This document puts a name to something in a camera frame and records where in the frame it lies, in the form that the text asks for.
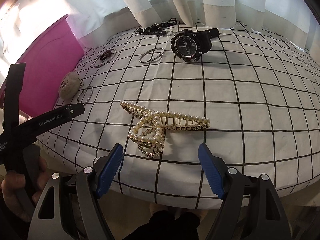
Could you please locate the black lanyard with key ring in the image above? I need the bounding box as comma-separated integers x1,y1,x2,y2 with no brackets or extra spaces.
134,18,178,37

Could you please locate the black watch strap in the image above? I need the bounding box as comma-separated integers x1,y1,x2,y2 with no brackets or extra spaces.
170,27,220,63

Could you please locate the white checked bed sheet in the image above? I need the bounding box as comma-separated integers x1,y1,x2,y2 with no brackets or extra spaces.
36,21,320,210

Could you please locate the person's dark pants leg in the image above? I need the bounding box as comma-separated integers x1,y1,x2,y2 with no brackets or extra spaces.
132,206,200,240

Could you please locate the silver twisted bracelet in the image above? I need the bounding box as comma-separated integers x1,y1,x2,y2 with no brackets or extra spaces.
76,85,94,105

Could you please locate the silver knotted bangle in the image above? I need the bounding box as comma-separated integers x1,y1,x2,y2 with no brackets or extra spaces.
139,47,165,64

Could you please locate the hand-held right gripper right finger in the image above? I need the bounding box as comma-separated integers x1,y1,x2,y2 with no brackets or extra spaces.
197,143,295,240

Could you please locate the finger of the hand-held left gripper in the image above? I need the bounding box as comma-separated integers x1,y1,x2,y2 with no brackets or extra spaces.
0,62,26,135
14,104,85,143

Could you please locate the grey plush keychain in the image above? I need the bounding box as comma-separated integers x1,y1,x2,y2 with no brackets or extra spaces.
58,72,82,99

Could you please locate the person's left hand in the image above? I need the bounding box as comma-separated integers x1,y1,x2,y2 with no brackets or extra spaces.
1,156,48,222

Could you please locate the pink plastic bin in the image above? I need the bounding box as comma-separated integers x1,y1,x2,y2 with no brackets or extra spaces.
0,14,85,119

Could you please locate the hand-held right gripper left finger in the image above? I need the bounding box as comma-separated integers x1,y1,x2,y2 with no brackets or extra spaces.
27,142,124,240

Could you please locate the brown hair tie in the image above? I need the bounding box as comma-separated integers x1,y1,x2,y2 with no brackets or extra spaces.
99,50,112,62

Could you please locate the thin silver bangle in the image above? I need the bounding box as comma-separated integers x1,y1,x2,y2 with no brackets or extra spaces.
94,49,117,68

